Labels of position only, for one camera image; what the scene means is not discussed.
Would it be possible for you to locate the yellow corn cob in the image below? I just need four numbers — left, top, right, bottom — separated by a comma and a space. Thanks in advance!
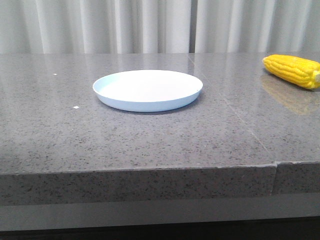
262, 54, 320, 90

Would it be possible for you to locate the light blue round plate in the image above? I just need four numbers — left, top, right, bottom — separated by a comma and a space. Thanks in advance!
92, 69, 203, 113

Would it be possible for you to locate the white pleated curtain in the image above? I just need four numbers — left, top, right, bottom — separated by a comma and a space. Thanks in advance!
0, 0, 320, 54

